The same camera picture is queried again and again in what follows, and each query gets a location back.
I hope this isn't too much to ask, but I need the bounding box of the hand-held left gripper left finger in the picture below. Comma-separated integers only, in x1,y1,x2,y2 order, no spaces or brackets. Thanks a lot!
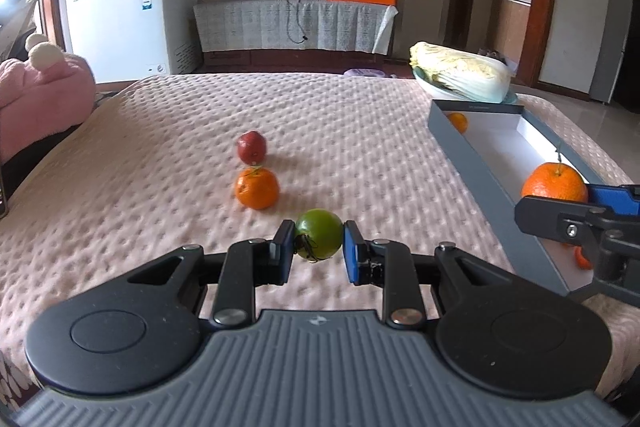
127,219,296,328

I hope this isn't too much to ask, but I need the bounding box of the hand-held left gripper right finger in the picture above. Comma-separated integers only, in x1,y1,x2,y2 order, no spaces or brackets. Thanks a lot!
343,220,514,328

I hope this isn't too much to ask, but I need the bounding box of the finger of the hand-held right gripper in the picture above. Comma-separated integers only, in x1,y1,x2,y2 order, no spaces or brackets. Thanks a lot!
515,196,640,254
587,183,640,219

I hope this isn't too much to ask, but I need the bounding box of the large tangerine with stem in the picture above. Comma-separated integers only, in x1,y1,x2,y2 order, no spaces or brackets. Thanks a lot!
521,142,590,206

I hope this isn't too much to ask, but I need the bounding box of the green tomato with calyx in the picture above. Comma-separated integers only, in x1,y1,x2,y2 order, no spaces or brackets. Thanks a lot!
294,208,345,264

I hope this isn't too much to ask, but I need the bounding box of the grey cardboard box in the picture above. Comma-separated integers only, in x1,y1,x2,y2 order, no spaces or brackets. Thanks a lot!
427,99,616,299

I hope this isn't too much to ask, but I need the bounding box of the red apple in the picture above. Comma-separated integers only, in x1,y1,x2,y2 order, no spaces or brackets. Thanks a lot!
237,130,267,166

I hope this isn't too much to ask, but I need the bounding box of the pink textured bedspread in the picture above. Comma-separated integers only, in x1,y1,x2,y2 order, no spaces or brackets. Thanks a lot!
0,73,640,408

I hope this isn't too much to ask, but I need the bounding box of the silver refrigerator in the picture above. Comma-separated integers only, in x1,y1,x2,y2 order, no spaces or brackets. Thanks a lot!
590,0,640,105

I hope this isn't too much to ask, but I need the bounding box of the napa cabbage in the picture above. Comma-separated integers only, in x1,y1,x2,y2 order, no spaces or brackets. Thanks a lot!
409,41,513,104

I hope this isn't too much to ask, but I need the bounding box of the pale blue plate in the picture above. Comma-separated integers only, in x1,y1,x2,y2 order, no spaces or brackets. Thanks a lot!
412,67,519,105

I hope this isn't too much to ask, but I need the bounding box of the dark wooden tv cabinet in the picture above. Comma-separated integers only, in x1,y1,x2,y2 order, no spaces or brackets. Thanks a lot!
200,49,416,70

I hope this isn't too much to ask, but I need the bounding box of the white lace tablecloth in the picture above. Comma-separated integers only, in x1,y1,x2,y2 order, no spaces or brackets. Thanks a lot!
192,0,399,55

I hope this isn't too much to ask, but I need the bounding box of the pink plush toy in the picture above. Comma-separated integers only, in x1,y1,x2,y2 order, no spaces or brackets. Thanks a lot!
0,33,97,162

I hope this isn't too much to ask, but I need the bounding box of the white chest freezer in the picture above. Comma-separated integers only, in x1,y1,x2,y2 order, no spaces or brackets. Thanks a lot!
64,0,198,84

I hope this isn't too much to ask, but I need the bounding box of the black cable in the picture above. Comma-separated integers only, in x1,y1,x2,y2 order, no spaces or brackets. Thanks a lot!
287,0,308,42

